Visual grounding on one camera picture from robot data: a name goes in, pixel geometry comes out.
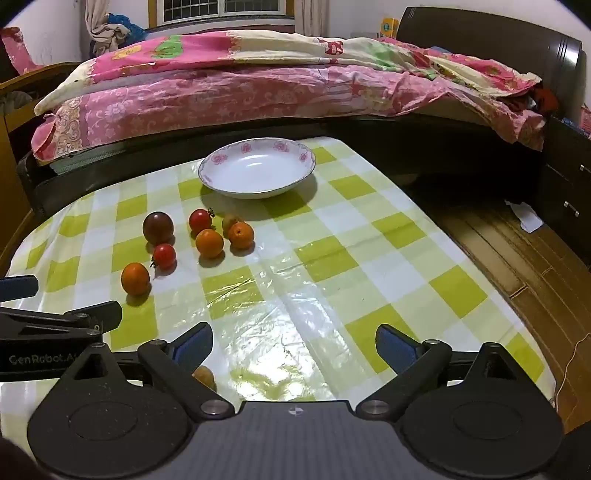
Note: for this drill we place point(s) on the knotted beige curtain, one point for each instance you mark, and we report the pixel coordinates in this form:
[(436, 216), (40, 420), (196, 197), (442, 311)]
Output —
[(106, 32)]

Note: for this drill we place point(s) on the small yellow-green tomato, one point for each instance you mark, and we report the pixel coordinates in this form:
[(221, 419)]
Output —
[(228, 221)]

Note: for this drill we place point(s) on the hanging beige curtain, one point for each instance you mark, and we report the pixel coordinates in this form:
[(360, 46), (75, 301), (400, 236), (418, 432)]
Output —
[(311, 16)]

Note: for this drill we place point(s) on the barred window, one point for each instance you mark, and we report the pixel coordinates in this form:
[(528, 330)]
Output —
[(221, 9)]

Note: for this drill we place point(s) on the dark purple tomato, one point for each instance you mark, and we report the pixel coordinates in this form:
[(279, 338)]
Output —
[(158, 226)]

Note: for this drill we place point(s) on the red cherry tomato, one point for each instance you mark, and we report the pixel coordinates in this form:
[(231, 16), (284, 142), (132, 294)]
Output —
[(164, 256), (200, 220)]

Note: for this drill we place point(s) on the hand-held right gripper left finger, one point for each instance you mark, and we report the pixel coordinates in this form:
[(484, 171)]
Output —
[(191, 345)]

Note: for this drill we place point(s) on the white crumpled paper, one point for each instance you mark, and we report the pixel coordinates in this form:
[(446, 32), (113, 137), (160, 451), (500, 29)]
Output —
[(526, 217)]

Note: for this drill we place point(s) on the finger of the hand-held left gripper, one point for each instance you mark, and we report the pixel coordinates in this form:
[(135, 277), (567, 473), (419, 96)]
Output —
[(16, 288), (69, 321)]

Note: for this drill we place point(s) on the white floral bowl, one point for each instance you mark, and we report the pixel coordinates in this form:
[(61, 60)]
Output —
[(258, 170)]

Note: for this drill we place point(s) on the orange cherry tomato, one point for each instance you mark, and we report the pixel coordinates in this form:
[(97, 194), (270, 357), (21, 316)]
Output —
[(242, 235), (209, 243), (135, 278)]

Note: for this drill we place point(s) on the blue cloth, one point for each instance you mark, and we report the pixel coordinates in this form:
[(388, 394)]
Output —
[(134, 27)]

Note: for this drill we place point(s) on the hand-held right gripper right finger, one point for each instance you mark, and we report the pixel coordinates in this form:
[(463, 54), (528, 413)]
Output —
[(398, 346)]

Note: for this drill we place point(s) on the striped mattress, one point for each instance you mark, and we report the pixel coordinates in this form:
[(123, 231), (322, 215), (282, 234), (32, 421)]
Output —
[(83, 159)]

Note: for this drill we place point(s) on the dark wooden nightstand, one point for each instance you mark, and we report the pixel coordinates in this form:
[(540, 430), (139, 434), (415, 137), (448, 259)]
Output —
[(565, 184)]

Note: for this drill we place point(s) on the red cloth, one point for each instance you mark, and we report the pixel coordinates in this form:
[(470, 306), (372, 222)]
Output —
[(547, 99)]

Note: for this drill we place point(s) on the pink floral bed sheet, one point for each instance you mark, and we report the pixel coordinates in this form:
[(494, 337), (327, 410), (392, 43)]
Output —
[(207, 99)]

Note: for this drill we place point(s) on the colourful patchwork quilt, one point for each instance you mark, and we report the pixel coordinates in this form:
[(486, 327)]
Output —
[(277, 50)]

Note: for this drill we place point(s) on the pink patterned cloth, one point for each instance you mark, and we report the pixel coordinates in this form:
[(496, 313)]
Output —
[(21, 50)]

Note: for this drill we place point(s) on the green checked tablecloth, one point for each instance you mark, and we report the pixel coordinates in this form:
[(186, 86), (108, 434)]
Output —
[(323, 240)]

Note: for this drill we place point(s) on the dark wooden headboard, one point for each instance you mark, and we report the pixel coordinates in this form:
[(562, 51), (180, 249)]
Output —
[(485, 37)]

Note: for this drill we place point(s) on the small yellow-brown tomato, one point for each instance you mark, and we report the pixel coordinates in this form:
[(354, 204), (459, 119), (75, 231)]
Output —
[(205, 377)]

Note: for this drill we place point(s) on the yellow carton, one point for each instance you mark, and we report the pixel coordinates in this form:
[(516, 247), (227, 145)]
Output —
[(388, 27)]

